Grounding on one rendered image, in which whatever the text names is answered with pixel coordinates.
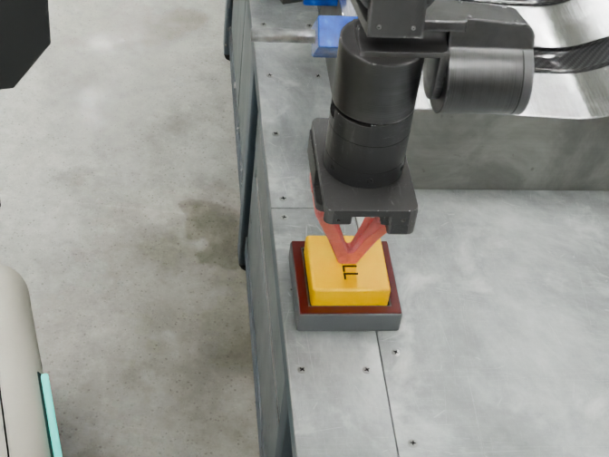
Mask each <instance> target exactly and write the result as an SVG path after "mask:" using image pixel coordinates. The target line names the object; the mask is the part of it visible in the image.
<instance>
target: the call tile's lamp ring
mask: <svg viewBox="0 0 609 457"><path fill-rule="evenodd" d="M304 247H305V241H292V248H293V256H294V263H295V278H296V285H297V294H298V301H299V309H300V315H308V314H401V306H400V301H399V297H398V292H397V287H396V283H395V278H394V274H393V270H392V262H391V257H390V252H389V248H388V243H387V241H382V250H383V255H384V259H385V264H386V268H387V273H388V278H389V282H390V287H391V292H390V300H391V306H308V301H307V294H306V286H305V273H304V265H303V258H302V251H301V248H304Z"/></svg>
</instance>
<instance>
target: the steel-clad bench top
mask: <svg viewBox="0 0 609 457"><path fill-rule="evenodd" d="M249 4H250V13H251V22H252V28H280V29H312V26H313V24H314V22H315V20H316V18H317V17H318V15H320V9H321V6H320V5H304V4H303V2H297V3H291V4H284V5H283V4H282V3H281V1H280V0H249ZM317 8H318V9H317ZM254 48H255V58H256V74H257V83H258V92H259V101H260V110H261V119H262V128H263V136H264V145H265V155H266V171H267V180H268V189H269V198H270V207H271V216H272V224H273V233H274V242H275V259H276V268H277V277H278V285H279V295H280V304H281V313H282V321H283V330H284V340H285V356H286V365H287V374H288V383H289V392H290V401H291V409H292V418H293V427H294V436H295V453H296V457H609V191H602V190H414V191H415V195H416V199H417V202H418V214H417V218H416V222H415V226H414V230H413V232H412V233H411V234H408V235H390V234H387V233H386V234H385V235H383V236H382V237H381V241H387V243H388V246H389V250H390V255H391V262H392V267H393V272H394V276H395V281H396V286H397V290H398V295H399V299H400V303H401V311H402V317H401V324H400V328H399V330H397V331H297V329H296V322H295V307H294V300H293V291H292V283H291V275H290V267H289V259H288V257H289V249H290V243H291V242H292V241H305V238H306V237H307V236H326V235H325V234H324V231H323V229H322V227H321V225H320V223H319V221H318V219H317V217H316V216H315V213H314V202H313V193H312V191H311V184H310V178H309V177H310V166H309V160H308V153H307V148H308V141H309V133H310V130H311V128H312V121H313V119H315V118H329V113H330V106H331V101H332V92H331V86H330V81H329V76H328V71H327V66H326V60H325V57H313V56H312V44H294V43H259V42H254ZM376 336H377V337H376ZM377 342H378V343H377ZM378 346H379V347H378ZM379 352H380V353H379ZM383 377H384V378H383ZM385 387H386V388H385ZM386 392H387V393H386ZM387 397H388V398H387ZM389 407H390V408H389ZM392 427H393V428H392ZM394 437H395V438H394ZM396 448H397V449H396Z"/></svg>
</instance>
